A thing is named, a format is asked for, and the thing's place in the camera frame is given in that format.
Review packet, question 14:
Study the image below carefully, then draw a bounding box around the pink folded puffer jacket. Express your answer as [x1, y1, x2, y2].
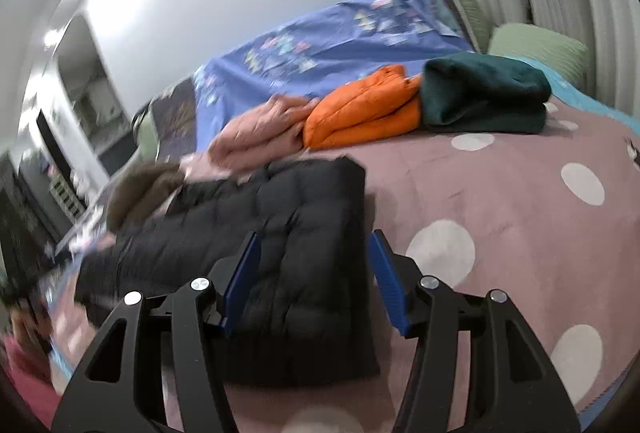
[207, 94, 321, 171]

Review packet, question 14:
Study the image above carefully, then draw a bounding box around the blue tree-print sheet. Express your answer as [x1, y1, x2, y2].
[192, 0, 476, 151]

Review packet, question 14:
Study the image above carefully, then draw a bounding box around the dark green folded garment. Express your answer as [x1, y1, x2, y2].
[419, 53, 552, 135]

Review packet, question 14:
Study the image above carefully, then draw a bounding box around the black hooded puffer jacket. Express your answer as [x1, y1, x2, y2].
[75, 156, 381, 386]

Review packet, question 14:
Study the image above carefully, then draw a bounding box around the pink polka dot blanket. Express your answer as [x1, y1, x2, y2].
[50, 98, 640, 433]

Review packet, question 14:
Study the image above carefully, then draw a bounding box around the dark printed blanket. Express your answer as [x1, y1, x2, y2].
[150, 78, 198, 154]

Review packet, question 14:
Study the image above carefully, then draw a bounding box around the orange puffer jacket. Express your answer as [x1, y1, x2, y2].
[302, 64, 423, 151]

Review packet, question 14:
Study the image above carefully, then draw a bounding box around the green pillow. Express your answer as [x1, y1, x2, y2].
[487, 23, 591, 86]

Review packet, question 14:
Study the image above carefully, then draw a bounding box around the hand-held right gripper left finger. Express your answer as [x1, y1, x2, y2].
[51, 231, 262, 433]

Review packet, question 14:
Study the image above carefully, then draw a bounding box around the person's left forearm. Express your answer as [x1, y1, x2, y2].
[0, 335, 63, 431]

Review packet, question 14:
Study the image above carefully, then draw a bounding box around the light blue sheet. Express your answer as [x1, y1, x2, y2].
[520, 56, 640, 136]

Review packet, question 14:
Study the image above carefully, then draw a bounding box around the brown fleece garment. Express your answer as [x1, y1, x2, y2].
[106, 162, 185, 231]

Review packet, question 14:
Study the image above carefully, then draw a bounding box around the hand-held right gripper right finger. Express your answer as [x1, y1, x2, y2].
[368, 229, 581, 433]

